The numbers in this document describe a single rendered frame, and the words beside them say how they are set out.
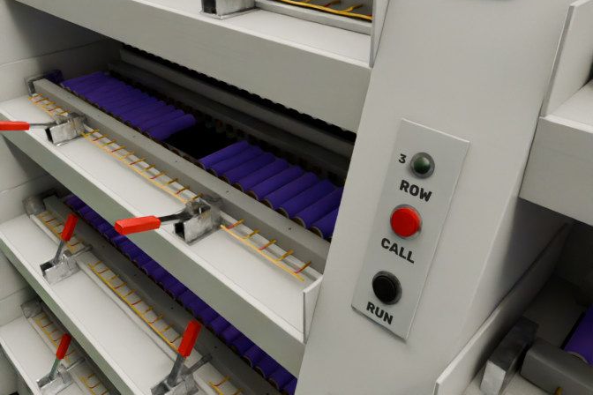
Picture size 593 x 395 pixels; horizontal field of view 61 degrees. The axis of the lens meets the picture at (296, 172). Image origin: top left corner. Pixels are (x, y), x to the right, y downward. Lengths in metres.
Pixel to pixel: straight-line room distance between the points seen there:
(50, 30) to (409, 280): 0.67
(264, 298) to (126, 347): 0.27
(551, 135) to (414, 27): 0.09
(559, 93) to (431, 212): 0.09
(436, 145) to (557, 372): 0.16
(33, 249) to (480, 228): 0.67
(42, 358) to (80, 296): 0.23
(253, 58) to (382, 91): 0.11
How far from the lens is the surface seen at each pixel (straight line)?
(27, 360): 0.94
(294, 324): 0.38
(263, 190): 0.48
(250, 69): 0.37
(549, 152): 0.26
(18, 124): 0.65
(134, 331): 0.65
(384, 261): 0.30
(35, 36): 0.83
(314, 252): 0.40
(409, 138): 0.28
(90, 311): 0.69
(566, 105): 0.27
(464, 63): 0.27
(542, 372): 0.37
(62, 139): 0.67
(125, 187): 0.55
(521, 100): 0.26
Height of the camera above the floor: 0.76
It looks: 19 degrees down
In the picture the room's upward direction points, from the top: 12 degrees clockwise
